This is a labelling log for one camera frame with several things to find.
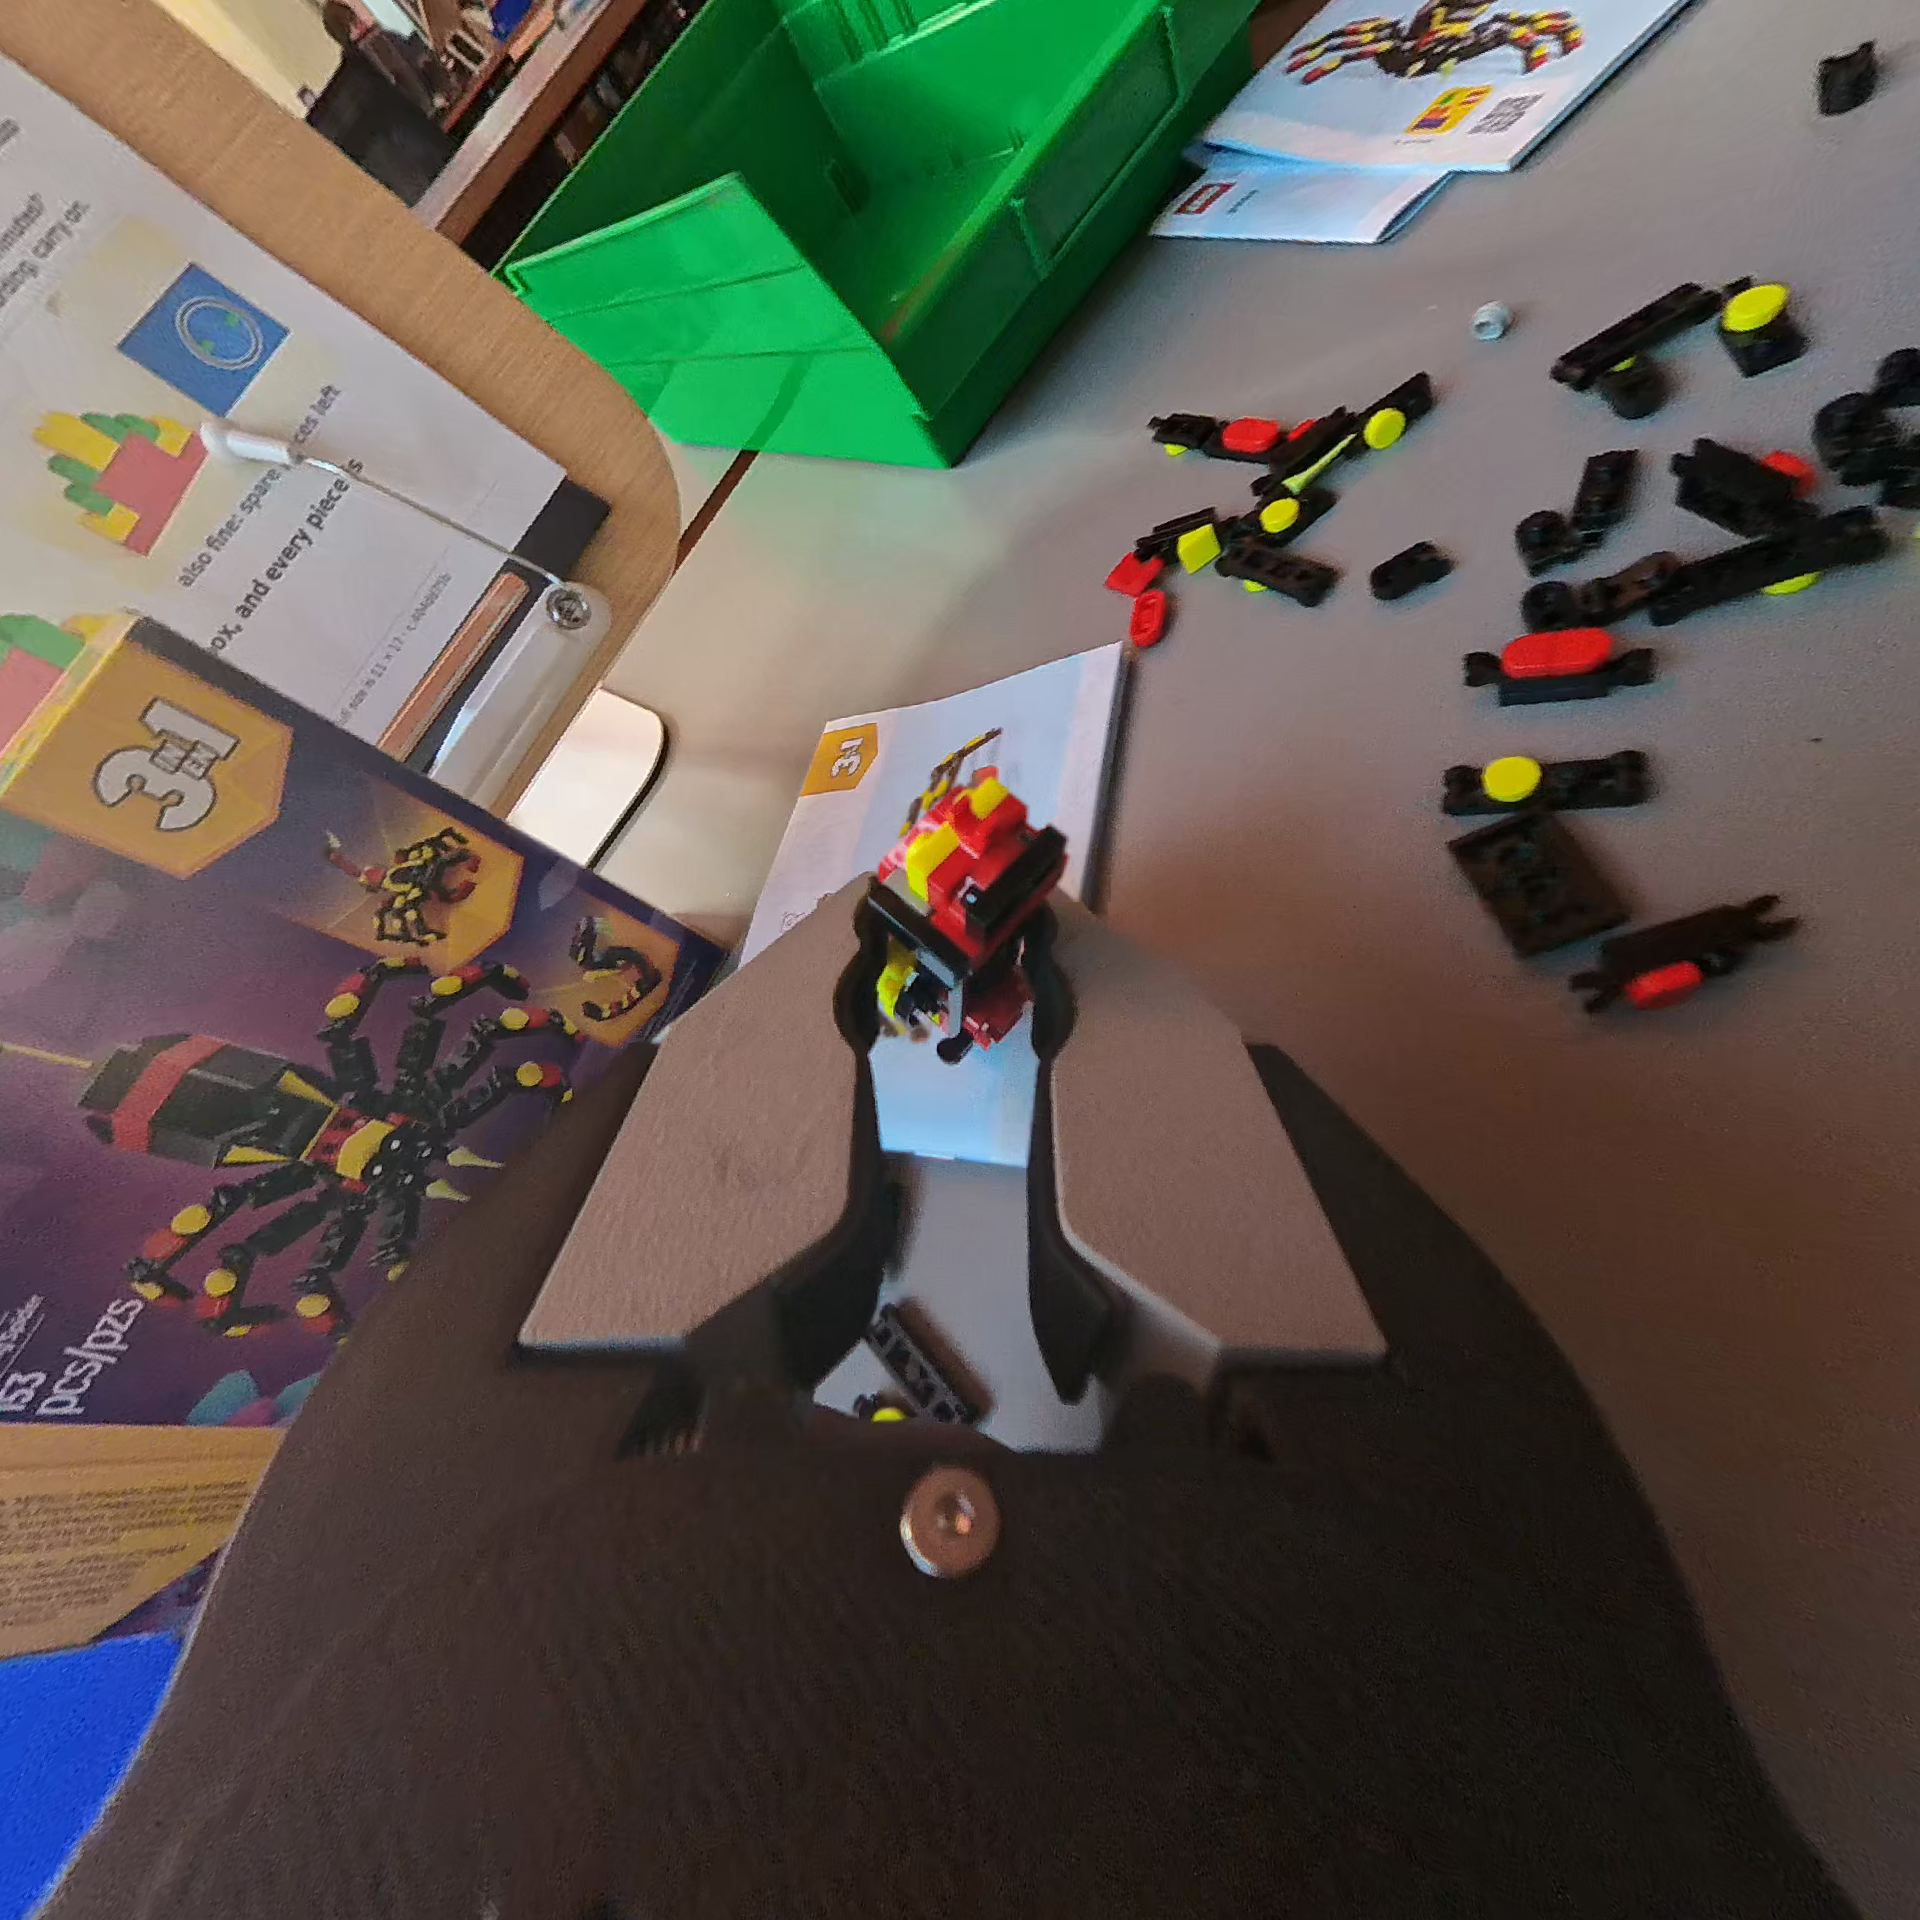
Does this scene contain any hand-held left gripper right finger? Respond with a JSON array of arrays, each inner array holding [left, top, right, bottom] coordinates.
[[1021, 906, 1391, 1412]]

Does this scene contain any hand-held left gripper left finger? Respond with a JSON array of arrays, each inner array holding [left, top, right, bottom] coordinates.
[[516, 954, 902, 1401]]

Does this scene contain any red yellow black lego model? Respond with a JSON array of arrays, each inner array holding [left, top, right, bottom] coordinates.
[[855, 760, 1075, 1055]]

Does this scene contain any pile of lego pieces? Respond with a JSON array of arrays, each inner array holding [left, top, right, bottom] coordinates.
[[1103, 37, 1920, 1018]]

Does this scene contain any purple lego set box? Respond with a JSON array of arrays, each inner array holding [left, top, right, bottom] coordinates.
[[0, 614, 730, 1657]]

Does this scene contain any open spider instruction booklet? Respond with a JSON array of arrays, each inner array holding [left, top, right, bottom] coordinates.
[[735, 640, 1137, 1209]]

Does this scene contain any blue plastic bin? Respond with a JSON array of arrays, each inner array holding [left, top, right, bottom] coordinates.
[[0, 1637, 260, 1920]]

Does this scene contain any green plastic bin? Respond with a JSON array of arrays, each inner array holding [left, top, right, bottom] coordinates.
[[495, 0, 1261, 470]]

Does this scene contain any closed instruction booklet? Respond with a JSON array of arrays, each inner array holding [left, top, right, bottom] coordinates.
[[1165, 0, 1699, 250]]

